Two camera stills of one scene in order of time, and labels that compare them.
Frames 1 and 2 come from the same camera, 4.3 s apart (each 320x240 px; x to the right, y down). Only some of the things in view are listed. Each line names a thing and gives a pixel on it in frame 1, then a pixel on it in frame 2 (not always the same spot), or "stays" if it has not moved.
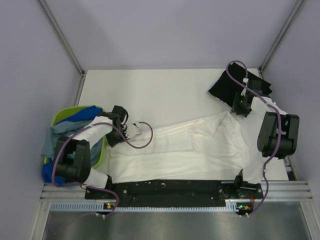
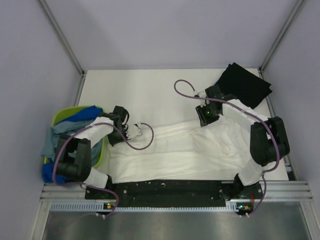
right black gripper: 236,109 to 204,120
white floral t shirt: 214,148 stays
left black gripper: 112,142 stays
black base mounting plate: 173,193 stays
